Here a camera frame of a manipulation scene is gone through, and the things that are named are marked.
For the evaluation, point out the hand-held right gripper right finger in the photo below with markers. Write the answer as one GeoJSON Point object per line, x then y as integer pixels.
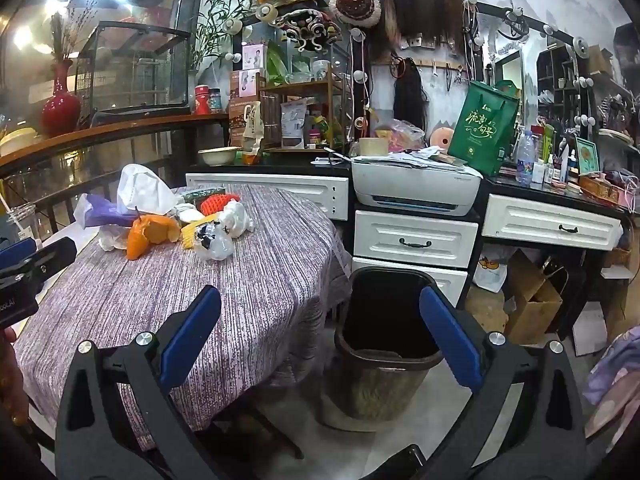
{"type": "Point", "coordinates": [450, 335]}

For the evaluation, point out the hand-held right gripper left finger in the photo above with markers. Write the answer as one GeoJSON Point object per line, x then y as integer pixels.
{"type": "Point", "coordinates": [192, 332]}

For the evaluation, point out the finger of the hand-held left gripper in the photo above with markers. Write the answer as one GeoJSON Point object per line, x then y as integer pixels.
{"type": "Point", "coordinates": [52, 256]}
{"type": "Point", "coordinates": [17, 252]}

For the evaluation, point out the white paper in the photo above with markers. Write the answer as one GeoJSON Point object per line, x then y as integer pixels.
{"type": "Point", "coordinates": [112, 240]}

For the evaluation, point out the purple plastic bag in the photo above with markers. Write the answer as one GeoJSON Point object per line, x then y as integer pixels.
{"type": "Point", "coordinates": [107, 210]}

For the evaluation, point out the dark brown trash bin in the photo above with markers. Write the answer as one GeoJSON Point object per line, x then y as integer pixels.
{"type": "Point", "coordinates": [380, 385]}

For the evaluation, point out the clear bag with black print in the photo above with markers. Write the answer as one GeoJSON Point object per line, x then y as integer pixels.
{"type": "Point", "coordinates": [212, 246]}

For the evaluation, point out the orange peel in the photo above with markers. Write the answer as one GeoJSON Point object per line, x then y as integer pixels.
{"type": "Point", "coordinates": [145, 235]}

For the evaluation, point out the yellow snack packet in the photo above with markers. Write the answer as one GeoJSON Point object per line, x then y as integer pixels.
{"type": "Point", "coordinates": [192, 230]}

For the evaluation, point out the white tissue bag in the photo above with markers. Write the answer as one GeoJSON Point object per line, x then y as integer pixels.
{"type": "Point", "coordinates": [145, 187]}

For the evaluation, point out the white plastic bag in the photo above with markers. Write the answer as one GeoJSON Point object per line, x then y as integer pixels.
{"type": "Point", "coordinates": [235, 217]}

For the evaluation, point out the orange foam fruit net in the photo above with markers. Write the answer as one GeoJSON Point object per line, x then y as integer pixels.
{"type": "Point", "coordinates": [212, 204]}

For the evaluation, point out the green carton packet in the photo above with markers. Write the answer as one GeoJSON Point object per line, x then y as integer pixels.
{"type": "Point", "coordinates": [200, 192]}

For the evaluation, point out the person's left hand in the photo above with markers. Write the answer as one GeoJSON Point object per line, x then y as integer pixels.
{"type": "Point", "coordinates": [9, 375]}

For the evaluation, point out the clear plastic cup with straw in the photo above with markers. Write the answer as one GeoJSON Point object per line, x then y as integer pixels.
{"type": "Point", "coordinates": [22, 222]}

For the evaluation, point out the black balustrade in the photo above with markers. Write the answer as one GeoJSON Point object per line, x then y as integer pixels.
{"type": "Point", "coordinates": [60, 200]}

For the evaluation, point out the low white drawer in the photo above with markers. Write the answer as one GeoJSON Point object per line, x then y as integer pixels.
{"type": "Point", "coordinates": [450, 277]}

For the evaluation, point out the white cartoon paper bag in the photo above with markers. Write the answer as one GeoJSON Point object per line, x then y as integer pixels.
{"type": "Point", "coordinates": [490, 272]}

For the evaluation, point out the open cardboard box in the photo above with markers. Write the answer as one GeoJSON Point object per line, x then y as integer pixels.
{"type": "Point", "coordinates": [532, 305]}

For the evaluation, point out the cream lidded dish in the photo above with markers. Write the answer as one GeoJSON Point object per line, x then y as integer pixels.
{"type": "Point", "coordinates": [20, 141]}

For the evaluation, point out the red vase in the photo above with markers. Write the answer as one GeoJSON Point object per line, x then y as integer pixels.
{"type": "Point", "coordinates": [61, 110]}

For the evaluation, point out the white printer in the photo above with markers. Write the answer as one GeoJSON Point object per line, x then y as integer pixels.
{"type": "Point", "coordinates": [415, 185]}

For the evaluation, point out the long white drawer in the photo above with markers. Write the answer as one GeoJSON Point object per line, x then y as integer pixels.
{"type": "Point", "coordinates": [265, 195]}

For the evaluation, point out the purple floral cloth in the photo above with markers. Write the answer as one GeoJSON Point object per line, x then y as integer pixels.
{"type": "Point", "coordinates": [617, 380]}

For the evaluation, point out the cream bowl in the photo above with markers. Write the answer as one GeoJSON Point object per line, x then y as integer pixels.
{"type": "Point", "coordinates": [218, 156]}

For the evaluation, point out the stack of papers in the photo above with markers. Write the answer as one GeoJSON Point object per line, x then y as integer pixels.
{"type": "Point", "coordinates": [415, 156]}

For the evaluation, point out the clear water bottle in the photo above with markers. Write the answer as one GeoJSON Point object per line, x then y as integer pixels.
{"type": "Point", "coordinates": [524, 160]}

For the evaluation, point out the beige tape roll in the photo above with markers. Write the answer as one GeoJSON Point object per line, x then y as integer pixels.
{"type": "Point", "coordinates": [374, 147]}

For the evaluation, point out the black-framed glass tank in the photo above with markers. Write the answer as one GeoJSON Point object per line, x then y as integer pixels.
{"type": "Point", "coordinates": [135, 70]}

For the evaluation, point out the pink plastic bag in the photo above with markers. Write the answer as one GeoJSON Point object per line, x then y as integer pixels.
{"type": "Point", "coordinates": [407, 135]}

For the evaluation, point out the green gift bag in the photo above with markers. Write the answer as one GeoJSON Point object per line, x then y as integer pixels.
{"type": "Point", "coordinates": [482, 130]}

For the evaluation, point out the carved wooden box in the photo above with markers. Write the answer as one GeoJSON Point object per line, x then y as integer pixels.
{"type": "Point", "coordinates": [600, 190]}

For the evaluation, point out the beige canvas tote bag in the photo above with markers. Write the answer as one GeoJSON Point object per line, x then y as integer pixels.
{"type": "Point", "coordinates": [252, 127]}

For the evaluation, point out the red tin can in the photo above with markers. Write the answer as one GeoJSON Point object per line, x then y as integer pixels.
{"type": "Point", "coordinates": [202, 101]}

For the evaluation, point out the green tall bottle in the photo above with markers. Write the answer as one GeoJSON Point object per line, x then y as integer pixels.
{"type": "Point", "coordinates": [548, 142]}

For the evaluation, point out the brown cardboard carton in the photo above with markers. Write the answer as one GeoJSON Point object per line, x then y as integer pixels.
{"type": "Point", "coordinates": [236, 120]}

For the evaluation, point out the glass jar with dark lid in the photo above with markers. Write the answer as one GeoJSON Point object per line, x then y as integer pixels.
{"type": "Point", "coordinates": [215, 101]}

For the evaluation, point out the green framed picture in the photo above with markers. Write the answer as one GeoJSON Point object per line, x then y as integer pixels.
{"type": "Point", "coordinates": [587, 156]}

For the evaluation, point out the dried flower stems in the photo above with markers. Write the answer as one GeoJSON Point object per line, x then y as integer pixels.
{"type": "Point", "coordinates": [70, 30]}

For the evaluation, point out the black pouch with white label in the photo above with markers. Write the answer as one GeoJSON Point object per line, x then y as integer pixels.
{"type": "Point", "coordinates": [293, 125]}

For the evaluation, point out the black hair piece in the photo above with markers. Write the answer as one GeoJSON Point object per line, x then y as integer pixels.
{"type": "Point", "coordinates": [410, 95]}

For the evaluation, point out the vanity mirror with bulbs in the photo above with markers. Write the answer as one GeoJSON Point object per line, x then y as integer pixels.
{"type": "Point", "coordinates": [530, 75]}

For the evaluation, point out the wooden shelf rack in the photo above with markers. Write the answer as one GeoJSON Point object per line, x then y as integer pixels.
{"type": "Point", "coordinates": [320, 91]}

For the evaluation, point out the green leafy stems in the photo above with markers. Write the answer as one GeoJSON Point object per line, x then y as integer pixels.
{"type": "Point", "coordinates": [220, 20]}

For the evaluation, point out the black lion dance head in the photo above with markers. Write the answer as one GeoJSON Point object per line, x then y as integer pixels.
{"type": "Point", "coordinates": [305, 27]}

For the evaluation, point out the hanging brown hair wefts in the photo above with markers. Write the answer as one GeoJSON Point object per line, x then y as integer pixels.
{"type": "Point", "coordinates": [410, 5]}

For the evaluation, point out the red beaded hat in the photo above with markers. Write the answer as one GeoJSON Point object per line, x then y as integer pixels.
{"type": "Point", "coordinates": [354, 5]}

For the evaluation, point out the curved wooden counter rail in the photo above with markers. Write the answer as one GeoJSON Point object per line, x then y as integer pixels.
{"type": "Point", "coordinates": [115, 132]}

